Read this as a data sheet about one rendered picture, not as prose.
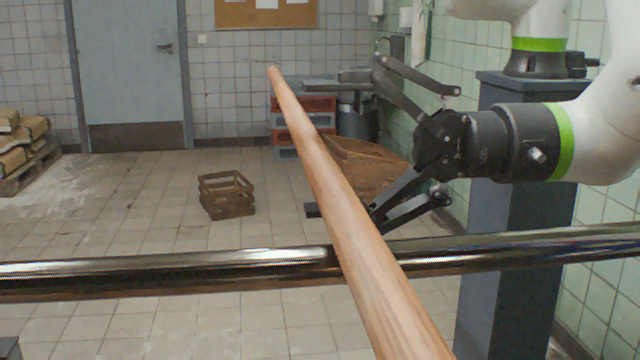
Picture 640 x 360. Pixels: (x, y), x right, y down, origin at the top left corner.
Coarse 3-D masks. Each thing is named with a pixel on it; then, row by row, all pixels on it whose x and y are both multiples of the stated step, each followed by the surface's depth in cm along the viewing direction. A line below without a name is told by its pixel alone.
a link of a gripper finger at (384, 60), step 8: (376, 56) 51; (384, 56) 50; (384, 64) 51; (392, 64) 51; (400, 64) 51; (400, 72) 51; (408, 72) 51; (416, 72) 51; (416, 80) 52; (424, 80) 52; (432, 80) 52; (432, 88) 52; (440, 88) 52; (448, 88) 52; (456, 88) 53; (456, 96) 53
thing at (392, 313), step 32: (288, 96) 80; (320, 160) 45; (320, 192) 39; (352, 192) 37; (352, 224) 31; (352, 256) 28; (384, 256) 27; (352, 288) 26; (384, 288) 24; (384, 320) 22; (416, 320) 21; (384, 352) 20; (416, 352) 19; (448, 352) 19
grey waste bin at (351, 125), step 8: (344, 96) 486; (352, 96) 487; (368, 96) 488; (344, 104) 475; (352, 104) 472; (368, 104) 476; (344, 112) 477; (352, 112) 473; (360, 112) 473; (368, 112) 478; (344, 120) 479; (352, 120) 476; (360, 120) 476; (368, 120) 482; (344, 128) 482; (352, 128) 478; (360, 128) 479; (368, 128) 484; (344, 136) 484; (352, 136) 481; (360, 136) 481; (368, 136) 487
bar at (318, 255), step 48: (384, 240) 36; (432, 240) 36; (480, 240) 36; (528, 240) 37; (576, 240) 37; (624, 240) 38; (0, 288) 31; (48, 288) 32; (96, 288) 32; (144, 288) 33; (192, 288) 33; (240, 288) 34
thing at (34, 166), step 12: (48, 144) 480; (60, 144) 486; (36, 156) 438; (48, 156) 475; (60, 156) 485; (24, 168) 403; (36, 168) 426; (12, 180) 379; (24, 180) 412; (0, 192) 376; (12, 192) 378
